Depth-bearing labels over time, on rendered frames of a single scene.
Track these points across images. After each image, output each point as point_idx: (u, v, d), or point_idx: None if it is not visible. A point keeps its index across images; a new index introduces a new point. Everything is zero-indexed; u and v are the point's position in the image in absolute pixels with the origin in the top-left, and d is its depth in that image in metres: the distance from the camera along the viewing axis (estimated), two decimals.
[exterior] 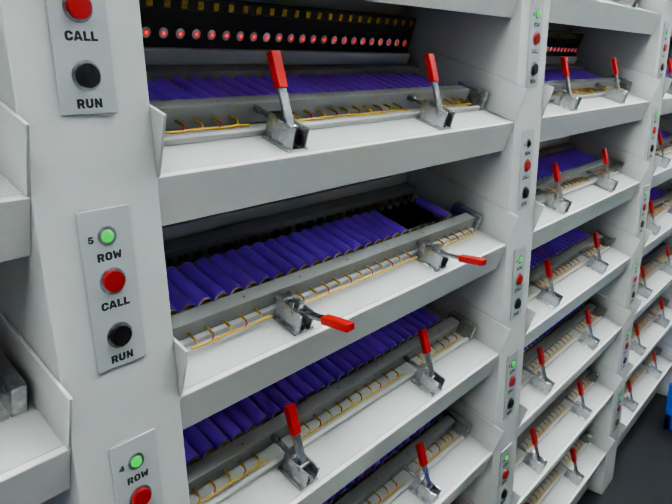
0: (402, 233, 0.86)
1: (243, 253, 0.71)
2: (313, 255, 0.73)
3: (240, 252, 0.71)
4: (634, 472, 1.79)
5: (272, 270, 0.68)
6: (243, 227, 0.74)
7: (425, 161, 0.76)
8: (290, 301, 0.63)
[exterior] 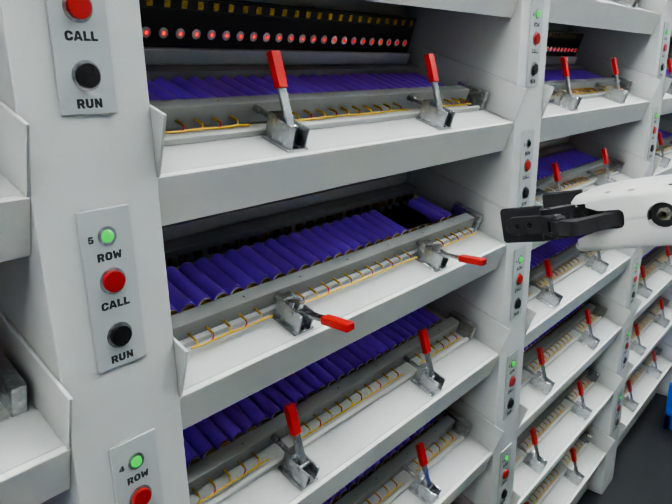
0: (402, 233, 0.86)
1: (243, 253, 0.71)
2: (313, 255, 0.73)
3: (240, 252, 0.71)
4: (634, 472, 1.79)
5: (272, 270, 0.68)
6: (243, 227, 0.74)
7: (425, 161, 0.76)
8: (290, 301, 0.63)
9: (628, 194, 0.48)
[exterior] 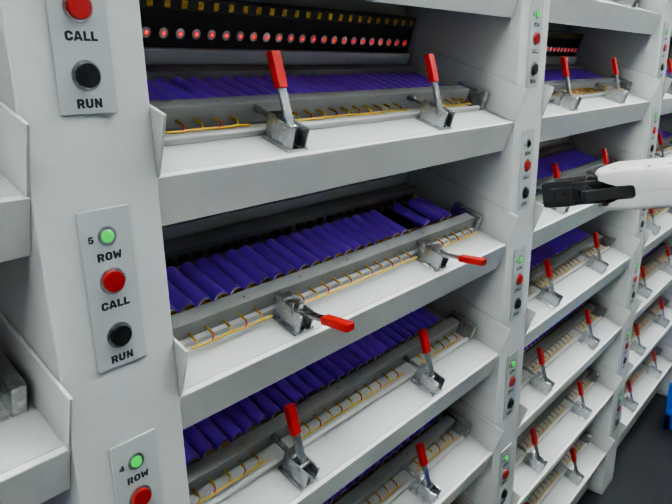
0: (402, 233, 0.86)
1: (243, 253, 0.71)
2: (313, 255, 0.73)
3: (240, 252, 0.71)
4: (634, 472, 1.79)
5: (272, 270, 0.68)
6: (243, 227, 0.74)
7: (425, 161, 0.76)
8: (290, 301, 0.63)
9: None
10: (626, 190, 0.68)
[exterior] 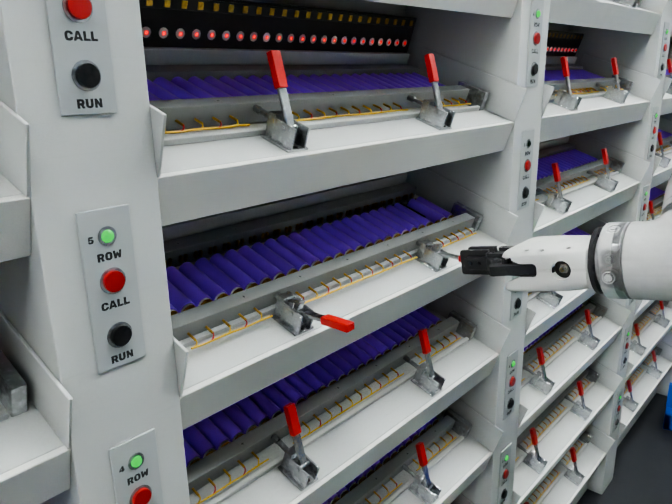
0: (402, 233, 0.86)
1: (243, 253, 0.71)
2: (313, 255, 0.73)
3: (240, 252, 0.71)
4: (634, 472, 1.79)
5: (272, 270, 0.68)
6: (243, 227, 0.74)
7: (425, 161, 0.76)
8: (290, 301, 0.63)
9: (539, 253, 0.67)
10: None
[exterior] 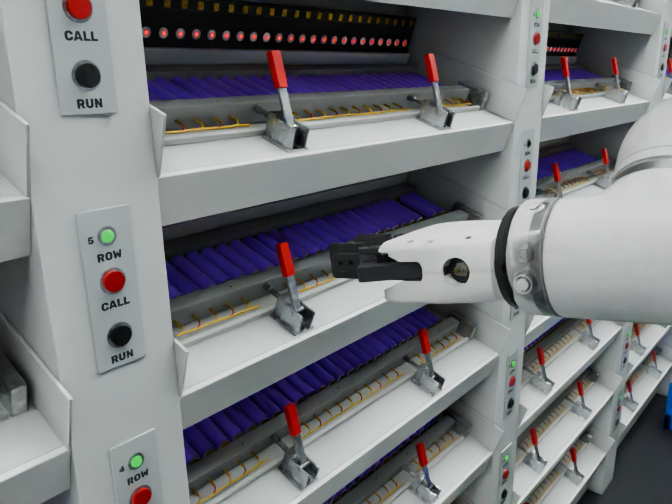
0: (394, 228, 0.87)
1: (234, 247, 0.72)
2: (304, 249, 0.74)
3: (231, 246, 0.72)
4: (634, 472, 1.79)
5: (263, 263, 0.69)
6: (243, 227, 0.74)
7: (425, 161, 0.76)
8: (277, 298, 0.64)
9: (426, 246, 0.44)
10: None
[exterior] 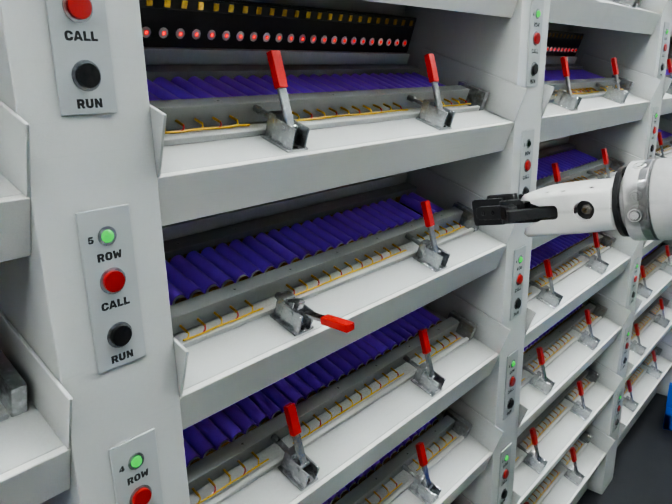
0: (394, 228, 0.87)
1: (234, 247, 0.72)
2: (304, 249, 0.74)
3: (231, 246, 0.72)
4: (634, 472, 1.79)
5: (263, 263, 0.69)
6: (243, 227, 0.74)
7: (425, 161, 0.76)
8: (290, 301, 0.63)
9: (560, 194, 0.64)
10: None
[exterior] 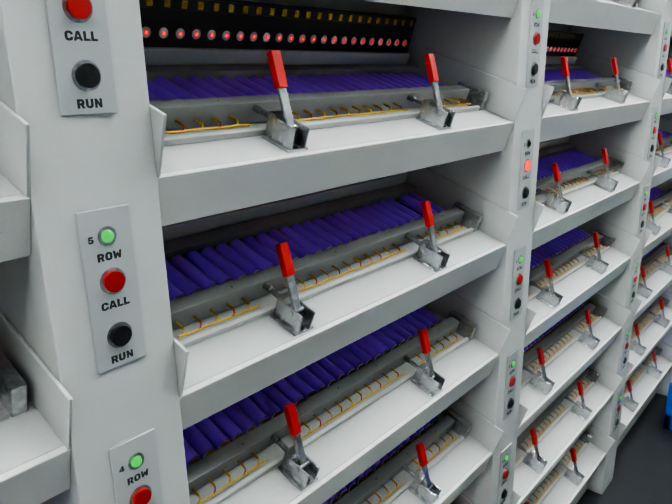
0: None
1: (234, 247, 0.72)
2: (304, 249, 0.74)
3: (231, 246, 0.72)
4: (634, 472, 1.79)
5: (263, 263, 0.69)
6: (243, 227, 0.74)
7: (425, 161, 0.76)
8: (277, 298, 0.64)
9: None
10: None
